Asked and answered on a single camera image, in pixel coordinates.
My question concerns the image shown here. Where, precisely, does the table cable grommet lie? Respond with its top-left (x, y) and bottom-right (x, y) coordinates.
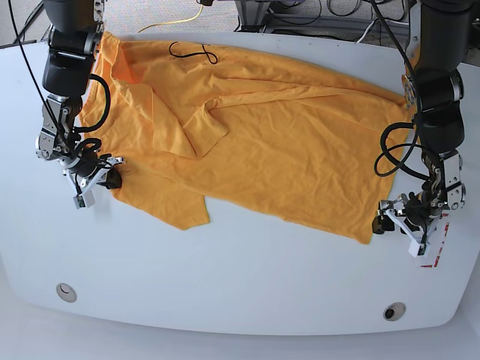
top-left (383, 302), bottom-right (407, 322)
top-left (55, 283), bottom-right (77, 303)

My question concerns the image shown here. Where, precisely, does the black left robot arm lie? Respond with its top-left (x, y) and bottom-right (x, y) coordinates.
top-left (372, 1), bottom-right (476, 257)

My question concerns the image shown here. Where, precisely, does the black cable on floor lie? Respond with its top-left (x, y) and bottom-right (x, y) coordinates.
top-left (13, 0), bottom-right (50, 43)

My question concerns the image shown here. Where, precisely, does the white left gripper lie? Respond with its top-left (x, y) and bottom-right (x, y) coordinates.
top-left (372, 194), bottom-right (450, 244)

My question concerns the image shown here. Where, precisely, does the right table cable grommet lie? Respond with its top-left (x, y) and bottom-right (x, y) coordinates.
top-left (383, 302), bottom-right (407, 322)

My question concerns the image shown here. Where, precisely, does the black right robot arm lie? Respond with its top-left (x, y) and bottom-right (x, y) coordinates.
top-left (35, 1), bottom-right (125, 209)

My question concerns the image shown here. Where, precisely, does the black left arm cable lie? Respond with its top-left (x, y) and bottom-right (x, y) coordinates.
top-left (369, 0), bottom-right (432, 179)

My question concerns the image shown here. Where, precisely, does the left table cable grommet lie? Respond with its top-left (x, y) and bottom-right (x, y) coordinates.
top-left (55, 283), bottom-right (77, 303)

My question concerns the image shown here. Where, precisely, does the white cable on floor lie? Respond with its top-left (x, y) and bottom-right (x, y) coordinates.
top-left (355, 16), bottom-right (412, 44)

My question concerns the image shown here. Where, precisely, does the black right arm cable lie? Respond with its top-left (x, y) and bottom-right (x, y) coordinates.
top-left (7, 0), bottom-right (76, 162)

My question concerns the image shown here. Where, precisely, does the red tape rectangle marking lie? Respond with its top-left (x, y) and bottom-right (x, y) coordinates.
top-left (420, 212), bottom-right (450, 269)

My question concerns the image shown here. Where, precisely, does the orange t-shirt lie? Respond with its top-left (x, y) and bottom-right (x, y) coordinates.
top-left (79, 33), bottom-right (409, 244)

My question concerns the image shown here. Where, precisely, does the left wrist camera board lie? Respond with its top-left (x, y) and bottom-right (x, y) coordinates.
top-left (408, 240), bottom-right (431, 258)

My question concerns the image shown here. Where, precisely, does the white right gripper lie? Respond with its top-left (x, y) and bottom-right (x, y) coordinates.
top-left (61, 155), bottom-right (125, 196)

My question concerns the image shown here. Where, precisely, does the aluminium frame stand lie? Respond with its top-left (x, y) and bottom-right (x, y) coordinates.
top-left (233, 1), bottom-right (387, 43)

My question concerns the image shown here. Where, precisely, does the yellow cable on floor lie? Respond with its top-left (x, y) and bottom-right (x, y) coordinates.
top-left (137, 3), bottom-right (204, 34)

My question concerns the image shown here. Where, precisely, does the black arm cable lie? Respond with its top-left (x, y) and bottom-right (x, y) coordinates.
top-left (369, 0), bottom-right (432, 179)
top-left (7, 0), bottom-right (76, 162)

